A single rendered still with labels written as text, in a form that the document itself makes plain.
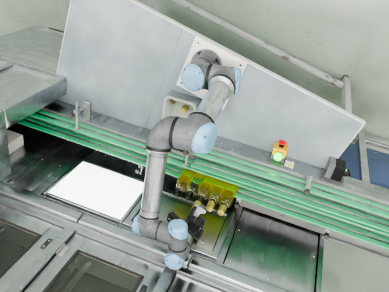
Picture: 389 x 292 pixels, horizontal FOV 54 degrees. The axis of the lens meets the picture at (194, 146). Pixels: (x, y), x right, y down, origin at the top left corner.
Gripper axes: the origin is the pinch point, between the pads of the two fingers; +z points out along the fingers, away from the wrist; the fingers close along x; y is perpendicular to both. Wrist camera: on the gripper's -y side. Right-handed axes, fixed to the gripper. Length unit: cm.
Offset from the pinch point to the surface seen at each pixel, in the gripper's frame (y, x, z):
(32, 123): -110, -5, 26
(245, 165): 14.5, 13.5, 26.9
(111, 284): -19.7, -17.5, -41.3
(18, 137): -111, -9, 15
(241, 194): 16.8, -3.0, 25.3
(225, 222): 14.1, -11.9, 11.3
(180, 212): -8.5, -12.9, 7.3
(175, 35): -37, 62, 44
